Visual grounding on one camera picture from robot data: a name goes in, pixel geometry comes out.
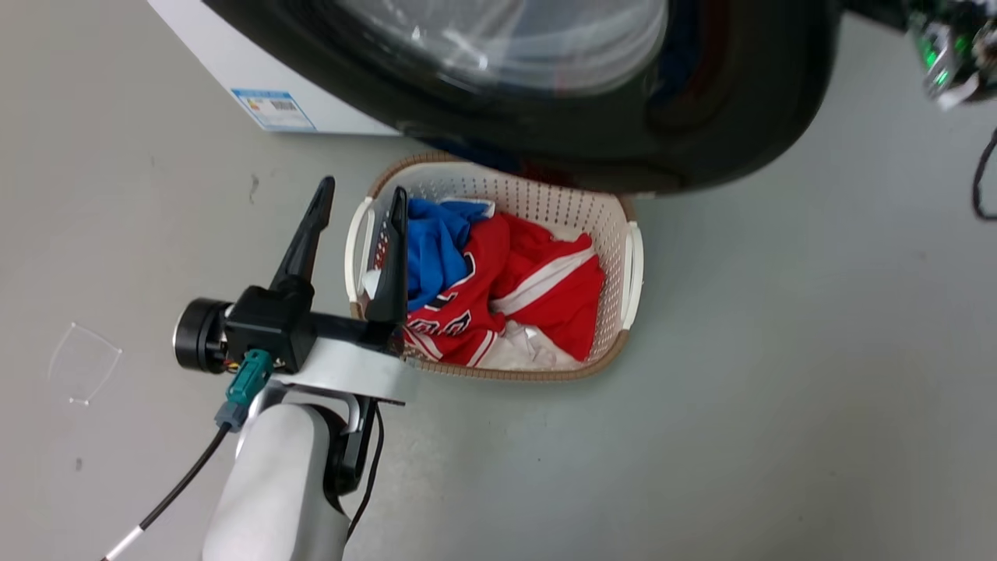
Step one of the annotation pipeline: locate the black round washing machine door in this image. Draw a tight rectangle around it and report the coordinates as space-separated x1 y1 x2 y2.
203 0 844 196

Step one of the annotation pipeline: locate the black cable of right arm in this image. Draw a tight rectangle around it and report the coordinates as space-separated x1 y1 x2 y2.
971 128 997 221

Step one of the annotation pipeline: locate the blue garment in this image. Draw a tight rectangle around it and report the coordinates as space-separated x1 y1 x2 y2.
406 197 497 313

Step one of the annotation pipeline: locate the black cable with teal connector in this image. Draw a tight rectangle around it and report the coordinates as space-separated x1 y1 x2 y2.
100 348 276 561

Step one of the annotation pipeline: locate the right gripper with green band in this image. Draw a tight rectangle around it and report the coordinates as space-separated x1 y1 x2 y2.
906 0 997 111

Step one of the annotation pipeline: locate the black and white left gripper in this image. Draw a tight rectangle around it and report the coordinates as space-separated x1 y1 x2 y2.
173 176 419 407

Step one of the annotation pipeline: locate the red and white sports jersey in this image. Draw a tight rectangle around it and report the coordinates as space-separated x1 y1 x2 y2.
402 211 607 369

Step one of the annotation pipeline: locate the white washing machine body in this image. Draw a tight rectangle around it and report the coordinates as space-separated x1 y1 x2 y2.
146 0 400 137

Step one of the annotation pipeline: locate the white garment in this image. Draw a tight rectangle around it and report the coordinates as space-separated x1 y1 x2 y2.
474 318 587 372

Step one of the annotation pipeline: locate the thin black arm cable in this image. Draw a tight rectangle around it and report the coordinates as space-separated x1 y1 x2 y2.
345 400 386 544

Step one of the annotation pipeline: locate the beige perforated plastic laundry basket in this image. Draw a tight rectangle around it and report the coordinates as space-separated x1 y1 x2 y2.
344 151 646 383

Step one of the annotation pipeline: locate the blue and white energy label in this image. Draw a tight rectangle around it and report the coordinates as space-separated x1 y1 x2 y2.
231 87 317 132

